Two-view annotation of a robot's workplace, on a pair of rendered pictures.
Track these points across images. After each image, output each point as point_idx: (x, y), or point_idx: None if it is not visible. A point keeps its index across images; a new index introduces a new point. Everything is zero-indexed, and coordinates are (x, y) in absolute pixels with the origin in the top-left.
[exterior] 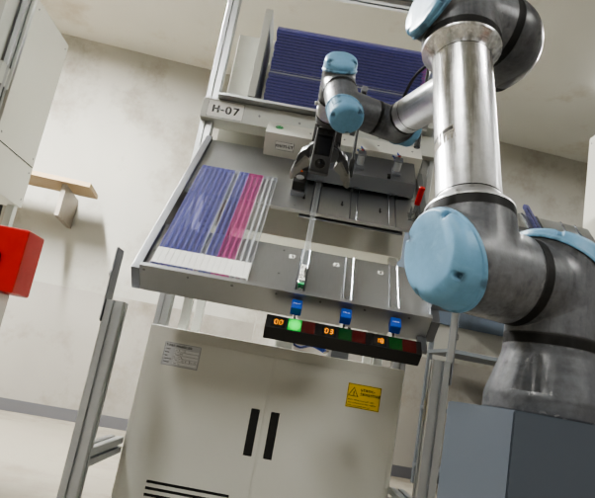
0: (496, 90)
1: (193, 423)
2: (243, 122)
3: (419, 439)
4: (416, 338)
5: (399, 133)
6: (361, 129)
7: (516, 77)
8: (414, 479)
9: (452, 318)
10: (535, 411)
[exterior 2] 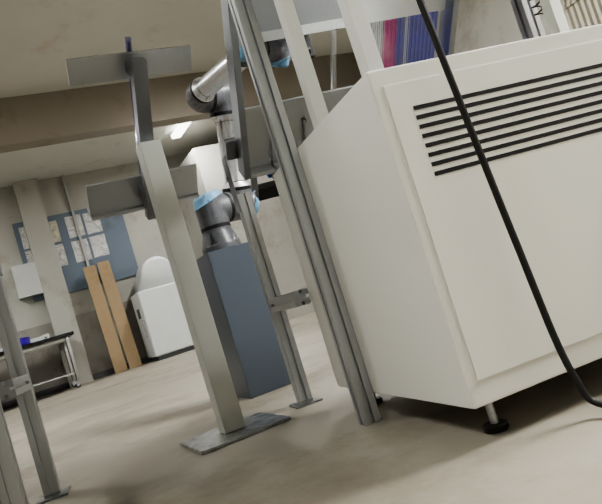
0: (203, 102)
1: None
2: None
3: (266, 248)
4: (256, 177)
5: (247, 65)
6: (271, 59)
7: (198, 108)
8: (275, 276)
9: (226, 161)
10: None
